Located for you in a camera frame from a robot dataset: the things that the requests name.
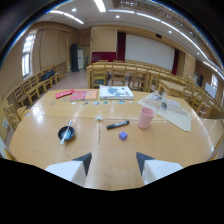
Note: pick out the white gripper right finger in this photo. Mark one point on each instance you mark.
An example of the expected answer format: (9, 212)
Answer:
(156, 169)

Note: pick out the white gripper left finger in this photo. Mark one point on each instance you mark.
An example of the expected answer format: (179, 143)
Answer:
(71, 169)

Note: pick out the white plastic spoon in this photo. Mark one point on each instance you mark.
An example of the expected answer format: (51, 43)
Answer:
(64, 134)

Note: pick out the small black bowl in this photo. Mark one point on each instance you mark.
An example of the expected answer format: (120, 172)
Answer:
(66, 133)

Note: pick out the purple cube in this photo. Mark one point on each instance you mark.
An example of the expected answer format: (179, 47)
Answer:
(123, 135)

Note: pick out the pink plastic cup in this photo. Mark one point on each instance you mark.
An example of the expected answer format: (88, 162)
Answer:
(145, 118)

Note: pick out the small white flower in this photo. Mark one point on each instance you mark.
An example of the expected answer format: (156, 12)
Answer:
(98, 118)

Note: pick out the black marker pen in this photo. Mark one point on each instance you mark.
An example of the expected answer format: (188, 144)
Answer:
(117, 125)

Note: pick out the clear plastic bag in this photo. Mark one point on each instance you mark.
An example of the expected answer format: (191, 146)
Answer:
(164, 102)

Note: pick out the red book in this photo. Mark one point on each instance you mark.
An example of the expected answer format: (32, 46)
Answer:
(78, 95)

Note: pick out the red flat packet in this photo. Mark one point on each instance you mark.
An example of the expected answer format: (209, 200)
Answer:
(64, 94)

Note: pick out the orange book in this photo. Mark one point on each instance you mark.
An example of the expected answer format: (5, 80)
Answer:
(90, 95)

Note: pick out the wooden chair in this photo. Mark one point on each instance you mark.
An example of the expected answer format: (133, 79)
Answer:
(118, 74)
(138, 78)
(99, 75)
(12, 115)

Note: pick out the white printed box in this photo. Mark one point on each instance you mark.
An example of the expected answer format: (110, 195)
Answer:
(116, 92)

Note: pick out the long wooden table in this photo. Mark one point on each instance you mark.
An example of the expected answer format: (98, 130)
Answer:
(126, 68)

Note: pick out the black cabinet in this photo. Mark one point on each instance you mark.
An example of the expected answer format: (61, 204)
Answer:
(74, 57)

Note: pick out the white projection screen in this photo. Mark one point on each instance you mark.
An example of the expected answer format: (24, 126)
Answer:
(149, 51)

